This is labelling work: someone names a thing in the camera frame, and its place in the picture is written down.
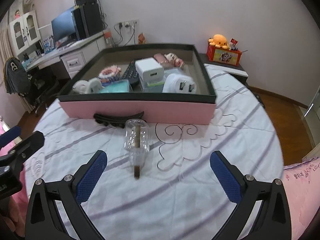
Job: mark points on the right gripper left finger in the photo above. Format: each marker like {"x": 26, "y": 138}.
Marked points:
{"x": 43, "y": 219}

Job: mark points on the black computer tower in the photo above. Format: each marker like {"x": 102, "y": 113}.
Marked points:
{"x": 87, "y": 20}

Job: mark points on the clear glass bottle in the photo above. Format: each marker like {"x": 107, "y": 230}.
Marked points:
{"x": 137, "y": 144}

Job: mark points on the pink quilt right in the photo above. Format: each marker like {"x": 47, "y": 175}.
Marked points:
{"x": 301, "y": 184}

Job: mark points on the white striped quilted tablecloth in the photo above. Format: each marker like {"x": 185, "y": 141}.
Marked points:
{"x": 177, "y": 195}

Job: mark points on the wall power outlet strip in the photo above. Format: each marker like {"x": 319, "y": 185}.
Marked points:
{"x": 129, "y": 24}

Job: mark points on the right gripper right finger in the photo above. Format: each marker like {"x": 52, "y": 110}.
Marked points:
{"x": 273, "y": 219}

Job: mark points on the white glass door cabinet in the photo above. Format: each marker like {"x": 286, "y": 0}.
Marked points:
{"x": 23, "y": 32}

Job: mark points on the black computer monitor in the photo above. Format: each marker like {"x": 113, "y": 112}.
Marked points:
{"x": 63, "y": 26}

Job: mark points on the orange octopus plush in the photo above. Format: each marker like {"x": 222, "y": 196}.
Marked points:
{"x": 218, "y": 41}

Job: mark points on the white usb charger cube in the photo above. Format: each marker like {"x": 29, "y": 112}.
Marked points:
{"x": 149, "y": 69}

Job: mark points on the pink white cat brick figure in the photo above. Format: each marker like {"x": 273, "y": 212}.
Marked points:
{"x": 174, "y": 60}

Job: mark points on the white rabbit night light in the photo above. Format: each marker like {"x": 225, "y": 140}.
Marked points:
{"x": 92, "y": 86}

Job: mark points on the black office chair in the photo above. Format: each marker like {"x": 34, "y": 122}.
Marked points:
{"x": 44, "y": 85}

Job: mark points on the white desk with drawers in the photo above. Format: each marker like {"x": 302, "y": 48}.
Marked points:
{"x": 73, "y": 56}

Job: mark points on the black hair claw clip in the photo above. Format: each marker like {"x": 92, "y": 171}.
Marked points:
{"x": 115, "y": 121}

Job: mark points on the blue yellow small box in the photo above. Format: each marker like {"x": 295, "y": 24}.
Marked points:
{"x": 109, "y": 80}

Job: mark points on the white travel plug adapter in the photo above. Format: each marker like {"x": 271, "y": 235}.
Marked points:
{"x": 181, "y": 84}

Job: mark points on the pink and black storage box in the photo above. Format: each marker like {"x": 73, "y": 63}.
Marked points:
{"x": 168, "y": 108}

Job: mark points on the orange cap water bottle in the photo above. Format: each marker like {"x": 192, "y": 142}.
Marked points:
{"x": 108, "y": 38}

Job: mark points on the pink donut brick model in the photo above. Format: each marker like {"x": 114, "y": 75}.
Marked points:
{"x": 110, "y": 72}

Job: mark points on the rose gold metal cup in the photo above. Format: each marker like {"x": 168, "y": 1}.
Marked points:
{"x": 162, "y": 60}

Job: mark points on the teal heart plastic case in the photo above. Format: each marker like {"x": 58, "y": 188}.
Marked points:
{"x": 121, "y": 86}

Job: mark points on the black remote control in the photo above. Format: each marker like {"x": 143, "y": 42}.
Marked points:
{"x": 131, "y": 74}

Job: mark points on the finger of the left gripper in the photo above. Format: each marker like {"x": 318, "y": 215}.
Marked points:
{"x": 9, "y": 136}
{"x": 21, "y": 152}

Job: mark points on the black bathroom scale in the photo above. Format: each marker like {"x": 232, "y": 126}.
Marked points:
{"x": 257, "y": 96}

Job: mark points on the pink doll on cabinet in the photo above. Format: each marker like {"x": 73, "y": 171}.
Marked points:
{"x": 17, "y": 14}

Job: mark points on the red cartoon storage box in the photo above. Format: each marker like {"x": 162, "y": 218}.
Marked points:
{"x": 220, "y": 55}

